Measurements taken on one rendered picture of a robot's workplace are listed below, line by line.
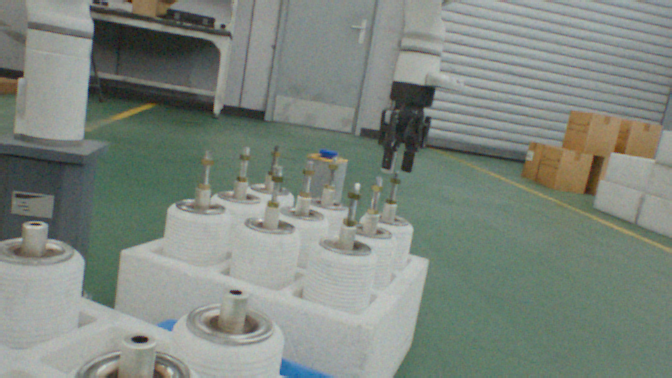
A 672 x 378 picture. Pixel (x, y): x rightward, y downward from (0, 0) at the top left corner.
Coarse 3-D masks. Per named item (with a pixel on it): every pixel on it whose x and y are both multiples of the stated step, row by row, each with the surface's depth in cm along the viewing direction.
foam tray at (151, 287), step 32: (128, 256) 83; (160, 256) 84; (416, 256) 108; (128, 288) 84; (160, 288) 82; (192, 288) 80; (224, 288) 78; (256, 288) 78; (288, 288) 80; (416, 288) 100; (160, 320) 82; (288, 320) 75; (320, 320) 74; (352, 320) 73; (384, 320) 78; (416, 320) 110; (288, 352) 76; (320, 352) 74; (352, 352) 73; (384, 352) 84
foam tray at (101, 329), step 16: (80, 304) 64; (96, 304) 65; (80, 320) 63; (96, 320) 62; (112, 320) 62; (128, 320) 62; (64, 336) 57; (80, 336) 57; (96, 336) 59; (112, 336) 61; (160, 336) 60; (0, 352) 52; (16, 352) 52; (32, 352) 53; (48, 352) 53; (64, 352) 55; (80, 352) 57; (96, 352) 60; (0, 368) 49; (16, 368) 50; (32, 368) 50; (48, 368) 51; (64, 368) 56
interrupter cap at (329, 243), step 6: (324, 240) 80; (330, 240) 81; (336, 240) 81; (354, 240) 83; (324, 246) 77; (330, 246) 78; (336, 246) 79; (354, 246) 81; (360, 246) 81; (366, 246) 81; (336, 252) 76; (342, 252) 76; (348, 252) 76; (354, 252) 76; (360, 252) 78; (366, 252) 78
